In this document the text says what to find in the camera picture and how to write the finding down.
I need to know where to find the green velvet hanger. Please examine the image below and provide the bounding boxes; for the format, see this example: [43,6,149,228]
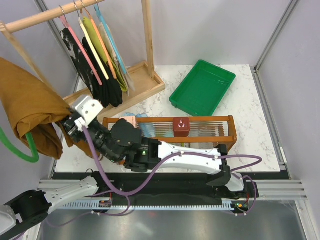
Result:
[0,128,40,163]

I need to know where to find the mustard brown trousers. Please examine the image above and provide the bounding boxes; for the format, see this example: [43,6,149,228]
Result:
[0,57,101,160]

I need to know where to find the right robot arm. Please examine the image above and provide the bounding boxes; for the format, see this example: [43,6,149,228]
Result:
[60,112,247,197]

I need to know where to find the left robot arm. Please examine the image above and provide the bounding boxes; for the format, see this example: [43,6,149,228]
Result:
[0,172,110,240]

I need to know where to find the cream hanger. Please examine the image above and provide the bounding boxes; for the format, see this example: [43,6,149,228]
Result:
[73,1,111,81]

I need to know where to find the blue hanger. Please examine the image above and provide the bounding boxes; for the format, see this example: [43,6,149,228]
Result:
[94,3,127,74]

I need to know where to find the orange hanger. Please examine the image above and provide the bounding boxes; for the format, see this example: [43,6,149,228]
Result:
[80,0,118,79]

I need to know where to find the pink hanger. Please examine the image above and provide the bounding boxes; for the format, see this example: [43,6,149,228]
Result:
[59,6,103,86]

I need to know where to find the black white patterned garment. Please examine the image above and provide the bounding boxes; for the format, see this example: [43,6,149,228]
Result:
[60,28,101,101]

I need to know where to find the pink cube power socket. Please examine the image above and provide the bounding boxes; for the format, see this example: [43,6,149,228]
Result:
[120,115,137,128]

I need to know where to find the beige garment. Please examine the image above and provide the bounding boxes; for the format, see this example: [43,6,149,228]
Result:
[97,23,136,96]

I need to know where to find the wooden clothes rack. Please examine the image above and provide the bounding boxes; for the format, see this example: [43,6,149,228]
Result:
[0,0,165,116]

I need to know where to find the yellow-green garment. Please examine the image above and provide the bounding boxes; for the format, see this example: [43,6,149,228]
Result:
[82,16,118,82]

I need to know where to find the red cube power socket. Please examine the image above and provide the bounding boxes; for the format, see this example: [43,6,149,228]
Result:
[172,117,190,138]

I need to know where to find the green plastic tray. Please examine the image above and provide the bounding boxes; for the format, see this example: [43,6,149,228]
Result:
[169,60,236,117]

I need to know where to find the brown wooden shelf rack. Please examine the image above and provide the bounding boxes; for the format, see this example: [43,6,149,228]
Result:
[102,115,238,161]

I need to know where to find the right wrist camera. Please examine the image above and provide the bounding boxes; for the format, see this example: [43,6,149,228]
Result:
[71,95,104,128]

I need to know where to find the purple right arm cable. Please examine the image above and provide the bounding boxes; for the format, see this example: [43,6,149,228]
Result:
[82,126,263,217]

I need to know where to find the grey cable duct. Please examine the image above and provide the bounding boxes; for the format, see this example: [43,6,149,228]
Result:
[59,198,235,211]

